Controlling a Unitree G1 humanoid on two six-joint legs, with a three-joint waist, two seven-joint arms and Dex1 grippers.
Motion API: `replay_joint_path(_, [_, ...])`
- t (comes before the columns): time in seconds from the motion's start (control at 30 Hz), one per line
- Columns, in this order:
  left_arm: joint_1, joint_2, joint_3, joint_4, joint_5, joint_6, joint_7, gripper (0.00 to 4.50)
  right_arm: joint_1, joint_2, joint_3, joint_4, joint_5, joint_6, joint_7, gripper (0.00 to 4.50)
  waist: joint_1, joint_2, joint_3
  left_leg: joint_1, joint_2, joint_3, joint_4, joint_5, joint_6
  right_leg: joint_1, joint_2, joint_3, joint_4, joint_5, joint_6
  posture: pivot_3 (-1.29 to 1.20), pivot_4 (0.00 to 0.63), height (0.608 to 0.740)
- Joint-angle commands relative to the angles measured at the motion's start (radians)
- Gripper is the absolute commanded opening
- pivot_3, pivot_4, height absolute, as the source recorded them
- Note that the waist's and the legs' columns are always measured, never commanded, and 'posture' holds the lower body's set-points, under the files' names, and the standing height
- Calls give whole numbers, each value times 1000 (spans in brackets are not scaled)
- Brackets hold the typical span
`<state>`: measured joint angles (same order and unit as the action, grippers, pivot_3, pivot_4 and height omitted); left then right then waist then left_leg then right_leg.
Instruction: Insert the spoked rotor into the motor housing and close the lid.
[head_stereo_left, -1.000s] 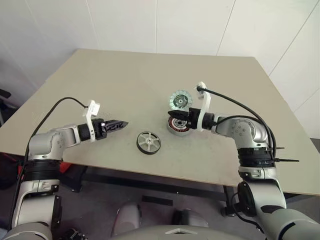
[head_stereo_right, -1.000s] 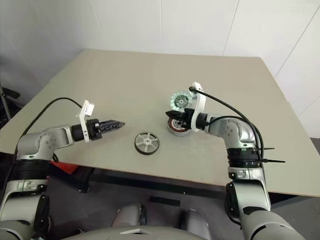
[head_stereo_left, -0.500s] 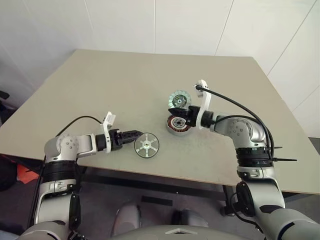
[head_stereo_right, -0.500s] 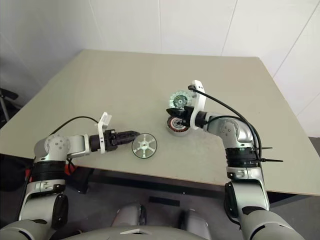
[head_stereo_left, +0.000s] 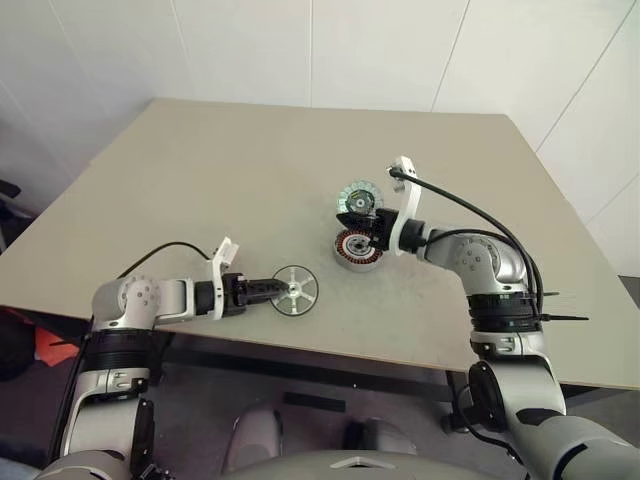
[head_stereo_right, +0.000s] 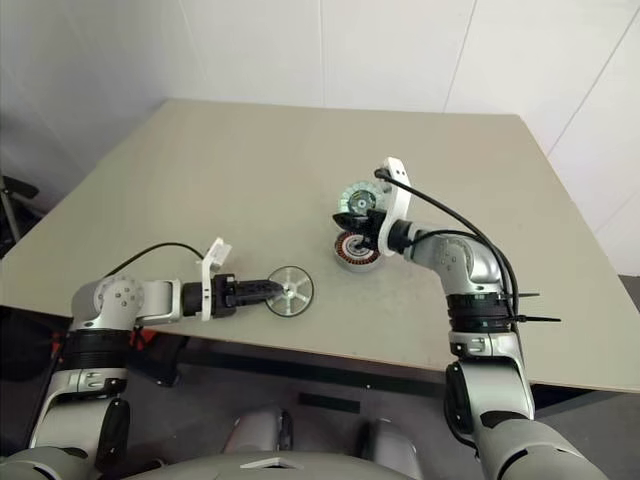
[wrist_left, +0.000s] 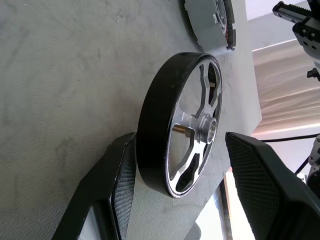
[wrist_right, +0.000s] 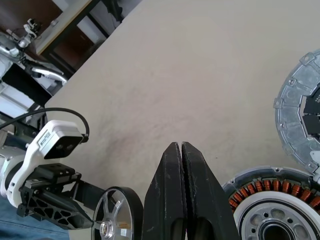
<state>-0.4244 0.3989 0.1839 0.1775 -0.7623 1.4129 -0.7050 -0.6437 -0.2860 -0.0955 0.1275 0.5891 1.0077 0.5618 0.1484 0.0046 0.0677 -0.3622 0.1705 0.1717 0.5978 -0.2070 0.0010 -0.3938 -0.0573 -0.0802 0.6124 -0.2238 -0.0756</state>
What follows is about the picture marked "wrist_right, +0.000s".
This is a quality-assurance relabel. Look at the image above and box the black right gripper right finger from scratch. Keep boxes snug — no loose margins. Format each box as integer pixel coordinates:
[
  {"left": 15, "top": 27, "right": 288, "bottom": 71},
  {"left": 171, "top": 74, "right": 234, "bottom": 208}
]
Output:
[{"left": 181, "top": 141, "right": 240, "bottom": 240}]

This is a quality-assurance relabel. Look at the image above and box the silver motor cover with circuit board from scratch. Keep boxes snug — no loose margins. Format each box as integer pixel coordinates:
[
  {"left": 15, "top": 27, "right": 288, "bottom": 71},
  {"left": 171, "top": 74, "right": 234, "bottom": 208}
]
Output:
[{"left": 273, "top": 48, "right": 320, "bottom": 174}]

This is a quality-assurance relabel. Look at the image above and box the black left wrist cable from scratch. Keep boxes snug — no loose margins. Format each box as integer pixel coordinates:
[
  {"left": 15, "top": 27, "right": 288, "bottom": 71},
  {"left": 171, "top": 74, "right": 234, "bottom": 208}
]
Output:
[{"left": 0, "top": 107, "right": 90, "bottom": 144}]

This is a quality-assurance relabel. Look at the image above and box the black metal frame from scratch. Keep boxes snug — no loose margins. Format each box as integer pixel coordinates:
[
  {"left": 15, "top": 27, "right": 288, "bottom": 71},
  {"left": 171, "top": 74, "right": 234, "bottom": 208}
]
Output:
[{"left": 84, "top": 0, "right": 145, "bottom": 40}]

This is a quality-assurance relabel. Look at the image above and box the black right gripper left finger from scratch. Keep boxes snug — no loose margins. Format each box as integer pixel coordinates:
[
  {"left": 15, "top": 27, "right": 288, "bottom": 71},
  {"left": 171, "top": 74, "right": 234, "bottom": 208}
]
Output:
[{"left": 142, "top": 141, "right": 187, "bottom": 240}]

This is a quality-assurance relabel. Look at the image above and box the blue denim fabric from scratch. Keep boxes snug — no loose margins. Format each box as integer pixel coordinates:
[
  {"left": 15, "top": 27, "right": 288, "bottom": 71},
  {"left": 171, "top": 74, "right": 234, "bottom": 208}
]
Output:
[{"left": 0, "top": 197, "right": 70, "bottom": 240}]

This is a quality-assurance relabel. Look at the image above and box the light wooden desk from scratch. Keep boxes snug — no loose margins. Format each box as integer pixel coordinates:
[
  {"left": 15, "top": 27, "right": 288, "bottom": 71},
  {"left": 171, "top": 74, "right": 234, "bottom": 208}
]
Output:
[{"left": 36, "top": 0, "right": 97, "bottom": 73}]

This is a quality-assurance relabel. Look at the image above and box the silver background robot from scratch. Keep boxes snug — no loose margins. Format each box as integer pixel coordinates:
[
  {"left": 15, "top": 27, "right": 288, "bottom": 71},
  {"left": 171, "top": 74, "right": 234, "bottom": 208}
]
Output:
[{"left": 0, "top": 17, "right": 68, "bottom": 87}]

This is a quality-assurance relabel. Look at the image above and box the motor base with copper windings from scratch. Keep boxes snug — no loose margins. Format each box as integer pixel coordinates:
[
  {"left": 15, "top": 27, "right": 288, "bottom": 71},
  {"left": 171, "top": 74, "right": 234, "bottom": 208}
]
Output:
[{"left": 221, "top": 164, "right": 320, "bottom": 240}]

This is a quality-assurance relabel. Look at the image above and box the black-rimmed silver rotor wheel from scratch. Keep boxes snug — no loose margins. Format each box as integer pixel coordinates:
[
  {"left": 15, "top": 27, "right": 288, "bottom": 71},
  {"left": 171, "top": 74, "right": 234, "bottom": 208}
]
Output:
[{"left": 91, "top": 186, "right": 145, "bottom": 240}]

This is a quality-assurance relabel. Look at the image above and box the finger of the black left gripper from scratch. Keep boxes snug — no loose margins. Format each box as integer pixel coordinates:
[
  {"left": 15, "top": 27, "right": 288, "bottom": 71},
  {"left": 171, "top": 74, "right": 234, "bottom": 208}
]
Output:
[
  {"left": 16, "top": 191, "right": 95, "bottom": 231},
  {"left": 73, "top": 178, "right": 106, "bottom": 209}
]

